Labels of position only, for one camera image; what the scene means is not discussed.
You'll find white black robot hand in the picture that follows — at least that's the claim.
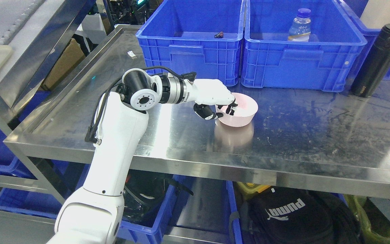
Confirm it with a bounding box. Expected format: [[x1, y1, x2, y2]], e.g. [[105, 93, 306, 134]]
[[183, 79, 238, 120]]

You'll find pink ikea bowl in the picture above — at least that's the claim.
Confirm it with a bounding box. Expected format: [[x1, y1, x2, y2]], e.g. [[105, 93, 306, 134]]
[[216, 92, 258, 127]]

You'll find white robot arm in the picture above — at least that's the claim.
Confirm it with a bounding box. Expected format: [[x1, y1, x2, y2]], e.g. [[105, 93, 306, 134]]
[[48, 66, 196, 244]]

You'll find blue plastic crate left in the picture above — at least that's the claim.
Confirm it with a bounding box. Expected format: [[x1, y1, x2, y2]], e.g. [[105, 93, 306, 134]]
[[136, 0, 246, 86]]

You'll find blue plastic crate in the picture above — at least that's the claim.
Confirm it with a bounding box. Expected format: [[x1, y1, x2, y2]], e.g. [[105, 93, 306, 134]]
[[136, 0, 246, 86], [240, 0, 367, 92]]

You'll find small dark clip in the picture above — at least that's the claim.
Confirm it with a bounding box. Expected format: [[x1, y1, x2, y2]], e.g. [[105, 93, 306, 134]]
[[214, 32, 224, 39]]

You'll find blue plastic crate right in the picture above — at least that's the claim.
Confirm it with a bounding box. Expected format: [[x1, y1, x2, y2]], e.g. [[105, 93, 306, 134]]
[[240, 0, 367, 92]]

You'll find plastic water bottle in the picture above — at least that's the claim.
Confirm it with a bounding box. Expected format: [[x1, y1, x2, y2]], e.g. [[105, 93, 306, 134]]
[[287, 8, 312, 42]]

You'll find blue crate under table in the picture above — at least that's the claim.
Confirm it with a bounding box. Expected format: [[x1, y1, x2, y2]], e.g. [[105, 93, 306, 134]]
[[117, 169, 190, 244]]

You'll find black puma bag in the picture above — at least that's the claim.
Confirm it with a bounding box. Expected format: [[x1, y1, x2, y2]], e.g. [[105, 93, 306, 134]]
[[232, 182, 365, 244]]

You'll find black thermos flask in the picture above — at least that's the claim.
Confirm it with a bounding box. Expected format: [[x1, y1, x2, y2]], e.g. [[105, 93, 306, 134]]
[[350, 24, 390, 98]]

